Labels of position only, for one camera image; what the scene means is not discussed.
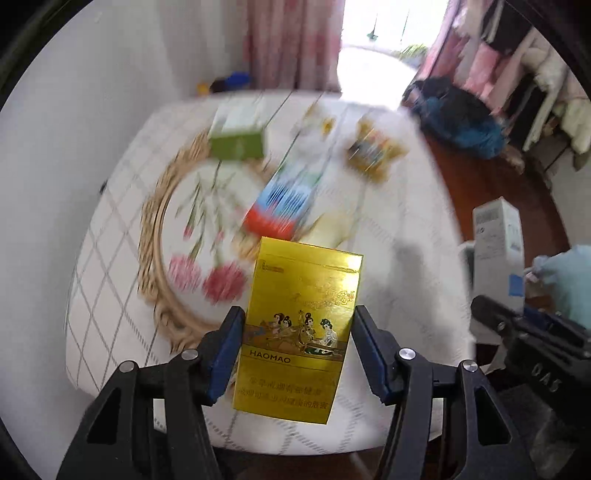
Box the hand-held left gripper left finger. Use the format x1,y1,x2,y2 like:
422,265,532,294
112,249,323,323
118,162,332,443
55,305,246,480

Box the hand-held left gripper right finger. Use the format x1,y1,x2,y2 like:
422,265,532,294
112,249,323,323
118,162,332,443
352,305,536,480

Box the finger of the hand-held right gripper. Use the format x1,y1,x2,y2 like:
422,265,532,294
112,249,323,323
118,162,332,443
470,295,527,344

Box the white cardboard box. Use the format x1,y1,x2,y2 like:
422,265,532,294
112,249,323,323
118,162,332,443
472,197,527,319

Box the yellow cigarette box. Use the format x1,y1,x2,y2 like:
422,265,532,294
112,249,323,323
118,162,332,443
232,237,364,424

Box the pale teal cloth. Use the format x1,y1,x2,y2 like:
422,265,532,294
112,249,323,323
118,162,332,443
531,244,591,328

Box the white checked tablecloth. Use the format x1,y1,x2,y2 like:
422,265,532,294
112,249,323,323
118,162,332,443
65,90,478,450

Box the gold-rimmed floral oval tray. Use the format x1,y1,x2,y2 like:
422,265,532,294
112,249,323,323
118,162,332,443
137,127,278,356

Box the pale yellow wrapper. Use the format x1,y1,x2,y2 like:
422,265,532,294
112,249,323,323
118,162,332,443
314,211,363,247

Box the blue and red carton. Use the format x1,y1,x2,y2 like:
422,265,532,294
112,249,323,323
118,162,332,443
243,159,325,241

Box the dark blue clothing pile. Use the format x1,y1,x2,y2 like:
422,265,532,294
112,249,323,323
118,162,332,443
403,76,505,160

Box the gold colourful snack packet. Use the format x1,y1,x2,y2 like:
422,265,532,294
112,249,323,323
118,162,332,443
347,117,408,182

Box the green and white box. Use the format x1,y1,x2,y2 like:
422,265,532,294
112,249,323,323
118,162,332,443
209,102,269,161

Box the white and gold packet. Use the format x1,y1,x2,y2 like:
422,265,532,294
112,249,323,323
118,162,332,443
295,100,339,140

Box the hanging clothes rack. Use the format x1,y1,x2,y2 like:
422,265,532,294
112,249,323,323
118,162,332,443
434,0,591,155

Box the blue and yellow toys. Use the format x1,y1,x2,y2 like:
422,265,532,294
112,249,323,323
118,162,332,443
198,71,254,96

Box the pink curtain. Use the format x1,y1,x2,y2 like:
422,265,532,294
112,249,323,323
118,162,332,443
241,0,346,92

